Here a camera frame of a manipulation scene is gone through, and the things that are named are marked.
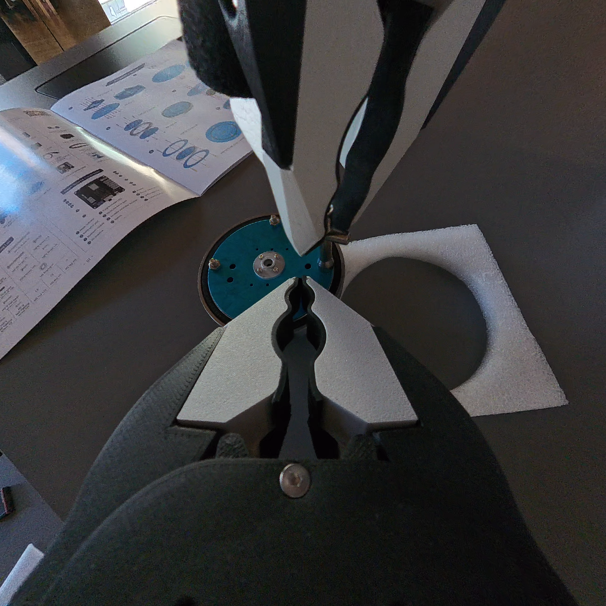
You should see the grey side table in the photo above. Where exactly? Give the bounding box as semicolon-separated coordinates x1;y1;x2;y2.
0;450;64;569

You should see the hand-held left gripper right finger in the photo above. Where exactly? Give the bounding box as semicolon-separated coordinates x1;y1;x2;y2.
303;276;419;459

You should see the brown cardboard box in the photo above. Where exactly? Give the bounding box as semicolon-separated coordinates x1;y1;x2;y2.
0;0;112;64

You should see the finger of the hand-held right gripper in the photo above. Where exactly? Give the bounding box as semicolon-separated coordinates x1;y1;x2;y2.
325;0;489;236
229;0;385;257

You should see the white foam sheet with hole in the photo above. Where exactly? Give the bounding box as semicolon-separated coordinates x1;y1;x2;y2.
340;223;569;418

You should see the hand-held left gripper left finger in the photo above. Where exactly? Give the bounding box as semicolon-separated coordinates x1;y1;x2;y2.
176;277;301;459

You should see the teal round metal disc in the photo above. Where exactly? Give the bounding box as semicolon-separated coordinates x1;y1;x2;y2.
199;214;345;327

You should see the white instruction booklet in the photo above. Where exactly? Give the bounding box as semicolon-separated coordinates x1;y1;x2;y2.
0;40;254;360

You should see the metal T-handle socket wrench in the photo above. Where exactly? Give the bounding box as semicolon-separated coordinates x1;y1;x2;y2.
318;205;352;270

